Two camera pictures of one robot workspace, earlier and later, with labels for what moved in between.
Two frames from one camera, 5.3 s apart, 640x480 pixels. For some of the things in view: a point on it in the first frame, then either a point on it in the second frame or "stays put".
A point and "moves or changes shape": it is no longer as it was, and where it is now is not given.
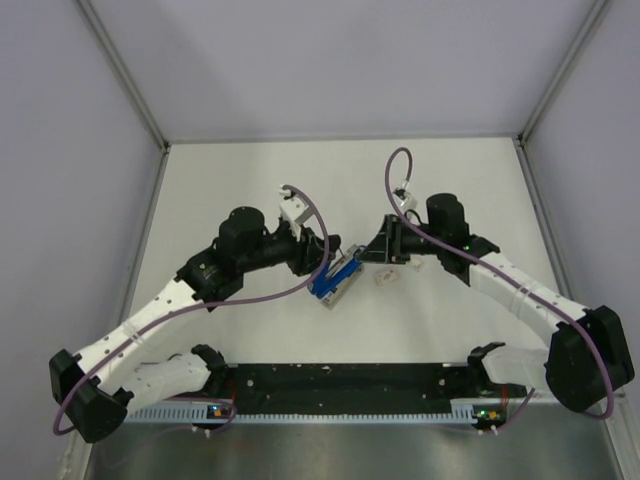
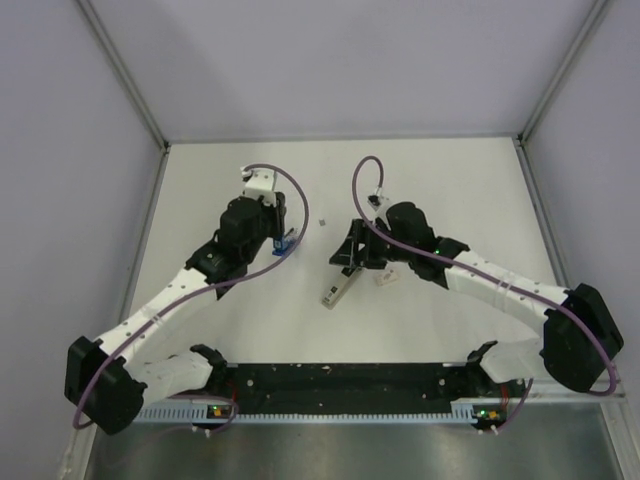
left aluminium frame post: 125,74 stays put
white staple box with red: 386,278 stays put
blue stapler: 325,284 moves or changes shape
